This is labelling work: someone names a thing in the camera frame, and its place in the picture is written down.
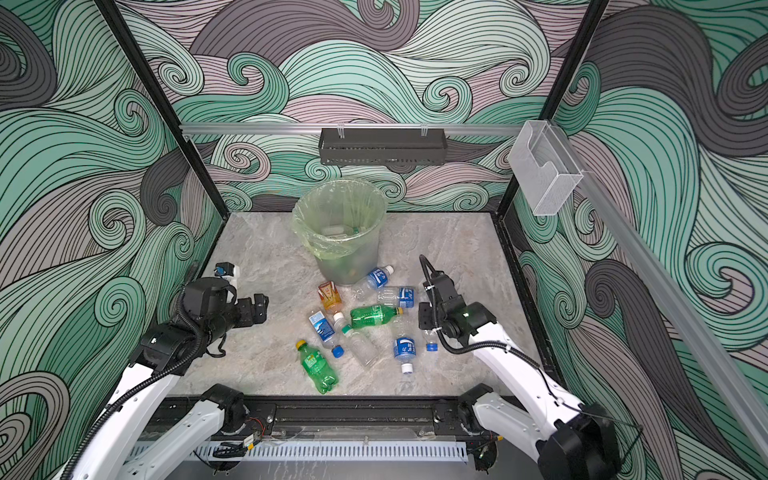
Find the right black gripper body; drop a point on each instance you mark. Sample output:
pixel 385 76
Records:
pixel 430 318

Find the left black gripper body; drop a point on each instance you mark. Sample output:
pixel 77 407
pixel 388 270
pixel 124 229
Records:
pixel 237 315

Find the blue label bottle white cap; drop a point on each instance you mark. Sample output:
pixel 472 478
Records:
pixel 398 296

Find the blue label bottle front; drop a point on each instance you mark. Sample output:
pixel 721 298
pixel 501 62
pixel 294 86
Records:
pixel 404 353

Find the clear bottle white label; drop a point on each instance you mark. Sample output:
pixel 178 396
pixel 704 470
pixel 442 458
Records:
pixel 334 230

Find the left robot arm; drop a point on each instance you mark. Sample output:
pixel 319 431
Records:
pixel 164 354

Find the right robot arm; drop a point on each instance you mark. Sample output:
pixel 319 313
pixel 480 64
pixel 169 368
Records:
pixel 565 437

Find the blue label bottle near bin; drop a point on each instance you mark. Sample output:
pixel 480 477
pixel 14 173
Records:
pixel 375 280

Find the grey bin with green liner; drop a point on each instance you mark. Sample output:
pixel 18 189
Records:
pixel 339 223

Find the clear empty bottle white cap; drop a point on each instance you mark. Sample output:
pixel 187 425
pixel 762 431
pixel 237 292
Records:
pixel 356 342

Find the orange juice bottle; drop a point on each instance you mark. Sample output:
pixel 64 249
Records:
pixel 330 297

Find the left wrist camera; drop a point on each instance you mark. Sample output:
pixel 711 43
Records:
pixel 227 271

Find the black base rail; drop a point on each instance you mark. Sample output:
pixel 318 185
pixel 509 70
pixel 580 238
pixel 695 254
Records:
pixel 286 416

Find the black frame post right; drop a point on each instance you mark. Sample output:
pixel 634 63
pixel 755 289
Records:
pixel 572 61

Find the black frame post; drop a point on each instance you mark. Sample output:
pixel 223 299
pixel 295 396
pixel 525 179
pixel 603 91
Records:
pixel 572 61
pixel 119 28

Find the white slotted cable duct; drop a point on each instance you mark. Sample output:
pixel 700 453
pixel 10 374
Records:
pixel 365 450

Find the clear plastic wall holder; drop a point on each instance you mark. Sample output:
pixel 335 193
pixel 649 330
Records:
pixel 544 164

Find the aluminium rail back wall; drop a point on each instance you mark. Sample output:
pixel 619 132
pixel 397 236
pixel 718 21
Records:
pixel 279 128

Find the black wall tray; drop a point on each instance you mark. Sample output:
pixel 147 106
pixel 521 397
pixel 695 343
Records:
pixel 382 147

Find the black frame post left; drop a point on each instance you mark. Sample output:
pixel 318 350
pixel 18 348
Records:
pixel 119 28

